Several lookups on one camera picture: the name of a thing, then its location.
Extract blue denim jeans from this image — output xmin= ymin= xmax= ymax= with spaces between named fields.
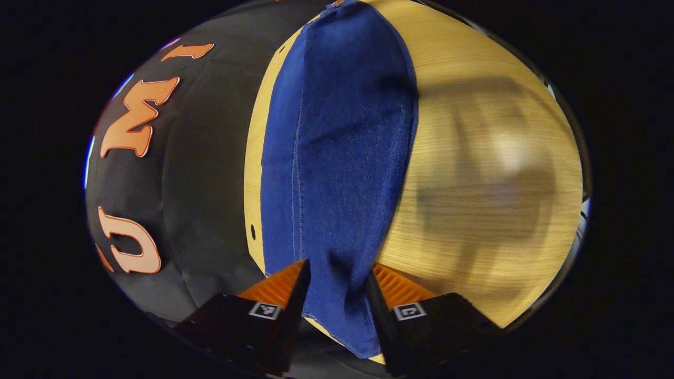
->
xmin=261 ymin=0 xmax=419 ymax=360

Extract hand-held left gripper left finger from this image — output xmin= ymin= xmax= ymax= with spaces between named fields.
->
xmin=174 ymin=259 xmax=311 ymax=376

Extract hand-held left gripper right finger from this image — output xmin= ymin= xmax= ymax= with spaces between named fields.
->
xmin=366 ymin=263 xmax=501 ymax=377

